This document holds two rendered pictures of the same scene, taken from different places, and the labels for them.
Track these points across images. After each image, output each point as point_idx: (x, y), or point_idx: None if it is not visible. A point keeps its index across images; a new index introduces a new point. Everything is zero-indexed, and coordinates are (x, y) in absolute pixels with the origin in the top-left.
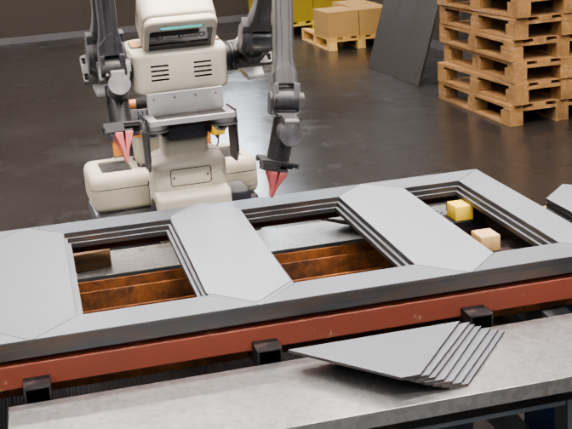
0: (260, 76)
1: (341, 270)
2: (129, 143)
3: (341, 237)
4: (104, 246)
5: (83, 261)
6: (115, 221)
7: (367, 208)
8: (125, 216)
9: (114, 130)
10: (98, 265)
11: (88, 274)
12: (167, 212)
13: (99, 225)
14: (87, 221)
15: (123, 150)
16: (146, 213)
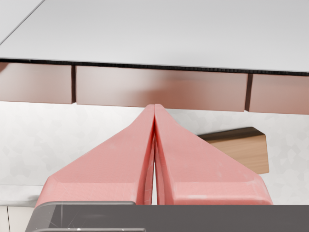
0: None
1: None
2: (118, 135)
3: None
4: (224, 71)
5: (244, 133)
6: (215, 13)
7: None
8: (180, 50)
9: (295, 223)
10: (216, 134)
11: (235, 113)
12: (63, 31)
13: (263, 3)
14: (286, 55)
15: (173, 120)
16: (119, 53)
